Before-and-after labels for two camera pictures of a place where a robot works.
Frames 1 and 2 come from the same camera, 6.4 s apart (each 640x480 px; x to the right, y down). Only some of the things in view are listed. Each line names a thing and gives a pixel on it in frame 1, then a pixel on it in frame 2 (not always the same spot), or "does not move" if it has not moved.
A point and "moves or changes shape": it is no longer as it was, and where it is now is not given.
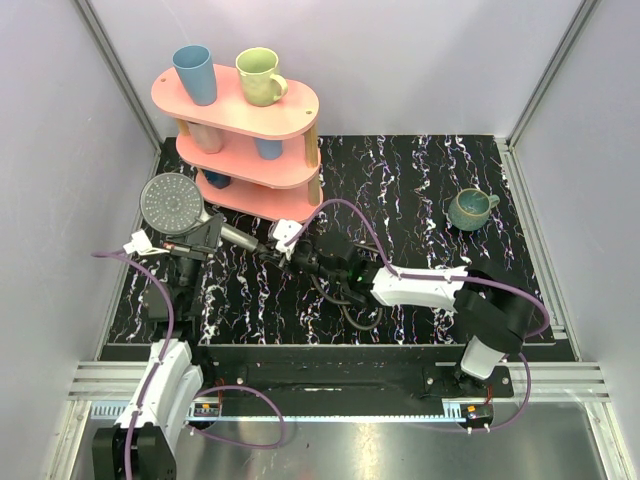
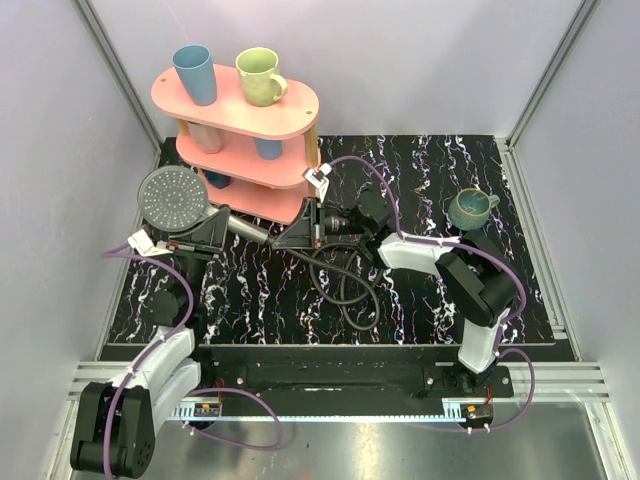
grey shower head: [172, 203] moves or changes shape
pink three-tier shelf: [261, 161] does not move
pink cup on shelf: [208, 139] does not move
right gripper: [278, 257] -> [305, 231]
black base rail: [345, 372] does not move
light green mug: [262, 85] does not move
